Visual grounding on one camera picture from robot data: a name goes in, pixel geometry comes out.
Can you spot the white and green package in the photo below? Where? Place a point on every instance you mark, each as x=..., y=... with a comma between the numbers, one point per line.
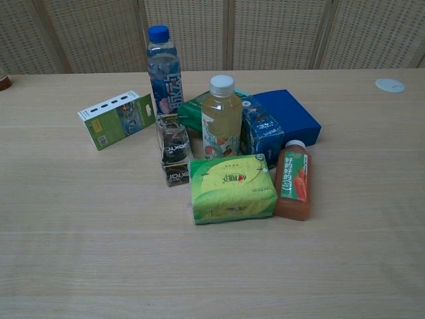
x=113, y=124

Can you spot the dark green flat box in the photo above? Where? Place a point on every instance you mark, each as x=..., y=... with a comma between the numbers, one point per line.
x=191, y=113

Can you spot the plain blue box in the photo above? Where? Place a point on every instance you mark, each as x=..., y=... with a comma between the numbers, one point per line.
x=292, y=113

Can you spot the green tissue pack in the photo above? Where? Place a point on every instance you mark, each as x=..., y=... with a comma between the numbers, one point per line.
x=232, y=189

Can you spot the yellow tea bottle white cap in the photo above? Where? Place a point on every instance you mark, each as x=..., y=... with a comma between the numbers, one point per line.
x=221, y=123

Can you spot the dark snack bar packet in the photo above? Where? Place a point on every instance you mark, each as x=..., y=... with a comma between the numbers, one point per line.
x=174, y=149

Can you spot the blue patterned carton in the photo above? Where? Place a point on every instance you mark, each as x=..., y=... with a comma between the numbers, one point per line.
x=262, y=136

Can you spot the light teal flat packet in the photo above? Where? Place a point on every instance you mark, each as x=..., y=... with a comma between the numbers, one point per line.
x=242, y=93

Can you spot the orange juice bottle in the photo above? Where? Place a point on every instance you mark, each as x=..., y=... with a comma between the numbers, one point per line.
x=293, y=186

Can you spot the blue cap drink bottle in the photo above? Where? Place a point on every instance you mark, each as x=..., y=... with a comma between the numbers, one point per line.
x=164, y=66

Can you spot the woven wooden folding screen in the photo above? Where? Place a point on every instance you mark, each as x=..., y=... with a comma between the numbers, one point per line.
x=265, y=33

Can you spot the white round table grommet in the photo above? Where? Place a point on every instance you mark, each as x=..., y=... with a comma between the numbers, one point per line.
x=390, y=85

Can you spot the dark brown sauce bottle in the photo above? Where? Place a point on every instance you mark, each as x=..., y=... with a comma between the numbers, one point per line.
x=4, y=79

